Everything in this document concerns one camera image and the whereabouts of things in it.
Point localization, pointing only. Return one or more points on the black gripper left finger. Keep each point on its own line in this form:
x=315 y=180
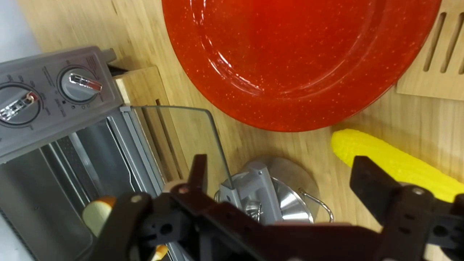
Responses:
x=193 y=227

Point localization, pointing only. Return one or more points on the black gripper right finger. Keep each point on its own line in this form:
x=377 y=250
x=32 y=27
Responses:
x=415 y=218

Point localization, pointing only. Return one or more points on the wooden slotted spatula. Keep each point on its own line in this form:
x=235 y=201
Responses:
x=435 y=73

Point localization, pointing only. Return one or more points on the silver toaster oven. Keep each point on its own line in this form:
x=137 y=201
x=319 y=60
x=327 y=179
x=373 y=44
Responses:
x=48 y=146

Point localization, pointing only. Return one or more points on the yellow toy corn cob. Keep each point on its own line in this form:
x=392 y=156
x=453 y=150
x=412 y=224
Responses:
x=400 y=162

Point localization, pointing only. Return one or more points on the small steel pot with lid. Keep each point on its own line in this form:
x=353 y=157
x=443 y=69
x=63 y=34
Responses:
x=290 y=198

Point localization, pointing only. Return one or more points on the red plate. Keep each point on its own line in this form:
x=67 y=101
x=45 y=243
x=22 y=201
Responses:
x=299 y=63

